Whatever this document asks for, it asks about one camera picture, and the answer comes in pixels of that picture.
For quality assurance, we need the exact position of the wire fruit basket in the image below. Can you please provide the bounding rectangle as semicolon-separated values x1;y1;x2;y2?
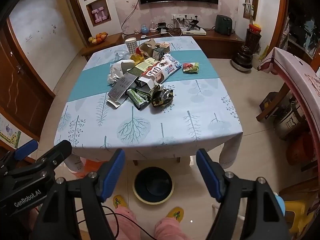
88;32;108;45

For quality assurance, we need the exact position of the person's leg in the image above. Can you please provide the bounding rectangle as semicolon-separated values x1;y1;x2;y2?
106;206;140;240
154;217;190;240

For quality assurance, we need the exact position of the clear plastic container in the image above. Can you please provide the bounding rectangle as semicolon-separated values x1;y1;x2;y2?
114;49;132;63

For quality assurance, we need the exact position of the white wall shelf unit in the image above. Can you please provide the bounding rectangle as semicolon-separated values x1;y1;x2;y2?
72;0;123;34

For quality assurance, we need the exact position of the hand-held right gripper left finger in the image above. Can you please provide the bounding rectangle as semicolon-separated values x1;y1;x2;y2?
31;148;126;240

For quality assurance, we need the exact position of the orange plastic bag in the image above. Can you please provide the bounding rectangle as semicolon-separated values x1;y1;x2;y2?
75;159;103;178

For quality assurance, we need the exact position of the green red snack packet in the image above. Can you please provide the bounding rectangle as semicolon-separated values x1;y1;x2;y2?
182;62;200;74

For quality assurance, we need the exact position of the white plastic bag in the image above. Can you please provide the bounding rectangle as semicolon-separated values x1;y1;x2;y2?
107;59;135;87

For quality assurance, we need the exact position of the camouflage wrapper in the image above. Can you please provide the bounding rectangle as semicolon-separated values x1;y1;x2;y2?
150;84;175;108

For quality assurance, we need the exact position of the silver cardboard box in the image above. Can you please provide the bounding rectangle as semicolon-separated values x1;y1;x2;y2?
107;74;140;108

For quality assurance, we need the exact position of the dark printed cardboard box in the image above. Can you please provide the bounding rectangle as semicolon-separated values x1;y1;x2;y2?
260;92;278;112

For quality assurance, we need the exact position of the white blue wipes packet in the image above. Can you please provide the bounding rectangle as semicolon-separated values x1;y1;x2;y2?
162;53;182;68

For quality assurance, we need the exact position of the blue plastic stool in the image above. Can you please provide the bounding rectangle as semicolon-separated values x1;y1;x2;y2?
274;194;287;215

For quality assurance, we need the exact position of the yellow plastic stool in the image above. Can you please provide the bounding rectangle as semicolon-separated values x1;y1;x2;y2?
284;200;315;235

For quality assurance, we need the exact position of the yellow snack packet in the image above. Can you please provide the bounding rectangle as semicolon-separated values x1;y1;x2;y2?
130;51;145;64

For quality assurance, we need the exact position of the dark green countertop appliance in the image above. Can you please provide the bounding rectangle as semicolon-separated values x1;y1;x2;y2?
215;14;234;35

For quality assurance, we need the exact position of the round black trash bin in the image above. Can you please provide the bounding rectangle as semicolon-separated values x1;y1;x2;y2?
132;166;175;205

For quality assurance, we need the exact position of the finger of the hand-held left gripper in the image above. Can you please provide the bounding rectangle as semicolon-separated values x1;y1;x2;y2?
0;140;39;172
35;140;73;174

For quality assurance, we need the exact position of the wooden framed wall niche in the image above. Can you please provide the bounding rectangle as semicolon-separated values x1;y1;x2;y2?
244;0;259;22

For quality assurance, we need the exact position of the pink printed tablecloth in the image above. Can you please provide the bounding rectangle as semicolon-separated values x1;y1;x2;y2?
257;46;320;155

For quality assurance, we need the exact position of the black television cable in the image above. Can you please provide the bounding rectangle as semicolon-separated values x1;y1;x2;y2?
121;0;140;34

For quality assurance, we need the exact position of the white set-top box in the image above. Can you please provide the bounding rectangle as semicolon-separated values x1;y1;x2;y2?
182;29;207;36

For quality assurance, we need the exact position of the dark brown floor vase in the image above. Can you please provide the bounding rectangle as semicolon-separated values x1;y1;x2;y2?
230;24;262;72

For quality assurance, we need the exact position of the person's left leg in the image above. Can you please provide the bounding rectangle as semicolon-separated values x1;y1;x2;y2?
106;206;140;240

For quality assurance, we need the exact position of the brown wooden door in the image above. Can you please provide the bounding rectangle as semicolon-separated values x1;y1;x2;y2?
0;17;55;140

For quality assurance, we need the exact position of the metal cooking pot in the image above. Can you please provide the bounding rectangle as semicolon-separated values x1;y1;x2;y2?
274;100;304;140

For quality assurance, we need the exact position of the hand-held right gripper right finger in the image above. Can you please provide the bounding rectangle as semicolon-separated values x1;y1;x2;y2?
196;148;292;240

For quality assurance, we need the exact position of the person's right leg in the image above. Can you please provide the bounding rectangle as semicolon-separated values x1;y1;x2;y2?
154;217;190;240

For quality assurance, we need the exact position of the cartoon wall poster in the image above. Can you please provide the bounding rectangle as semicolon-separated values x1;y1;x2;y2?
0;115;22;148

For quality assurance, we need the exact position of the red plastic bucket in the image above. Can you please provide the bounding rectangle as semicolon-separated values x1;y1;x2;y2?
286;132;314;165

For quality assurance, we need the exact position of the wooden television cabinet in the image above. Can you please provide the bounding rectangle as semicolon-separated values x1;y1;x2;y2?
81;27;244;60

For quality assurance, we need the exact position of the blue tree print tablecloth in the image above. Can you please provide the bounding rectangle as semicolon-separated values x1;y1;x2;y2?
57;36;244;173

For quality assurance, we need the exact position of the yellow green slipper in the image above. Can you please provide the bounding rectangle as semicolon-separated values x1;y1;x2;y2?
113;195;129;209
166;207;185;223

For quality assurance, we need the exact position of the patterned paper cup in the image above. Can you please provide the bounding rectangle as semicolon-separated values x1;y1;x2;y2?
124;37;137;54

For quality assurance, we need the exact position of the white red chocolate box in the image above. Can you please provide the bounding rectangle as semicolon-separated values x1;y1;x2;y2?
139;57;180;87

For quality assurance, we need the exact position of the black phone stand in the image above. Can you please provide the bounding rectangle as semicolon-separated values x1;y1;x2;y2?
187;19;200;32

